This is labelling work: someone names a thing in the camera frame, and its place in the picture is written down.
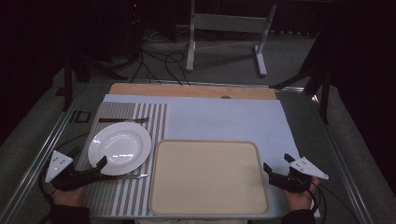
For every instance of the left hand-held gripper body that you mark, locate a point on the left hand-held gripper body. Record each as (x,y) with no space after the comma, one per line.
(63,180)

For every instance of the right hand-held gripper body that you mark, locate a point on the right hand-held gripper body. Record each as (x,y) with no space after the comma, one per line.
(291,182)

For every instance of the white round plate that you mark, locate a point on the white round plate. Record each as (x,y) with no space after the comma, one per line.
(121,146)

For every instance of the person's left hand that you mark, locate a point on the person's left hand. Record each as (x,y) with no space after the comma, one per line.
(69,196)

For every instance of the person's right hand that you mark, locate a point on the person's right hand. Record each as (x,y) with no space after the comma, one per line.
(300,200)

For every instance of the striped placemat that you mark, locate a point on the striped placemat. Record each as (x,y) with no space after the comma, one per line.
(124,199)

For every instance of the beige tray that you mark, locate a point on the beige tray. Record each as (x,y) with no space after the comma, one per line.
(208,177)

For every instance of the black tripod stand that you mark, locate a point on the black tripod stand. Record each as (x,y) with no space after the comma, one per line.
(324,99)
(67,81)

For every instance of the light blue table sheet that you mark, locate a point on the light blue table sheet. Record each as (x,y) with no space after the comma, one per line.
(218,121)

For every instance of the wooden board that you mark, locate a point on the wooden board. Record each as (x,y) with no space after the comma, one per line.
(186,90)

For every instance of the grey metal stand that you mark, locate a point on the grey metal stand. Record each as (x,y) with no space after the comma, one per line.
(229,23)

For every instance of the aluminium frame rail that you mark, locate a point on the aluminium frame rail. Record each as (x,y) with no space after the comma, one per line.
(37,161)
(342,168)

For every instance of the black square frame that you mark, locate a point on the black square frame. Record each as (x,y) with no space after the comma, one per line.
(81,112)

